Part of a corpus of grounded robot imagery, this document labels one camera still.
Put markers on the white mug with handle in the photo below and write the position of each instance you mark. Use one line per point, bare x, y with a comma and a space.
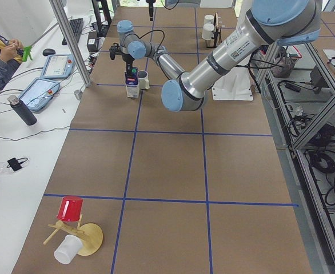
143, 80

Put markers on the black wire mug rack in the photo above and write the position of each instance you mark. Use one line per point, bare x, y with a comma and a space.
213, 43

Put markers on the blue teach pendant far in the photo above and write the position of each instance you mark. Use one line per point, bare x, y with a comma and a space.
58, 66

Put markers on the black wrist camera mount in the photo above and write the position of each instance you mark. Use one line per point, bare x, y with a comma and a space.
115, 50

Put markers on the white plastic cup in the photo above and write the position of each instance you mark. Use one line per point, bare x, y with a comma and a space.
68, 249

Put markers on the blue Pascual milk carton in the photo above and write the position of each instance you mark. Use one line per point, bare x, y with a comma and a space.
132, 83

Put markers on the small black adapter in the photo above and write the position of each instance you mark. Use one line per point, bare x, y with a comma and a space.
17, 163

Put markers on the blue teach pendant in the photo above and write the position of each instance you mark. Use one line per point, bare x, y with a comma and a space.
58, 66
38, 93

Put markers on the white mug with lettering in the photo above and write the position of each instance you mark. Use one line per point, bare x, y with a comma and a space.
209, 20

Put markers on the small metal cylinder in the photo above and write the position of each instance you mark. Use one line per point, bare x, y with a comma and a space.
78, 94

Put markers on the black water bottle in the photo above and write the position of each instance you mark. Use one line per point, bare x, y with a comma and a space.
22, 110

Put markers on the white upside-down mug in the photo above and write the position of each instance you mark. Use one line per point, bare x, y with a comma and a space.
208, 31

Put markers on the aluminium frame post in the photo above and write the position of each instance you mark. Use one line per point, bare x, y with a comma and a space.
72, 44

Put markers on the green plastic tool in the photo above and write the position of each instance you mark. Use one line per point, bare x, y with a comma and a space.
27, 54

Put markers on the red cup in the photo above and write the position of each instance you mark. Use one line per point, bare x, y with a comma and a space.
70, 208

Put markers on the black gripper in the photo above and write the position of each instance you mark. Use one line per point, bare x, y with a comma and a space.
127, 59
150, 6

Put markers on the blue teach pendant near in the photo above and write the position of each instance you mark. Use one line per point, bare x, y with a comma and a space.
38, 93

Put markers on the black computer mouse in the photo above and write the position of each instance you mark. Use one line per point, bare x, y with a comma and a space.
47, 52

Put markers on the wooden mug tree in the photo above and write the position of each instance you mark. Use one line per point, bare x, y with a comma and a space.
90, 234

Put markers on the black keyboard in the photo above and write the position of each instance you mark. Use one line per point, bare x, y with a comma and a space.
76, 26

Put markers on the black power brick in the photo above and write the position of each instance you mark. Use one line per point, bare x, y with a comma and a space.
93, 42

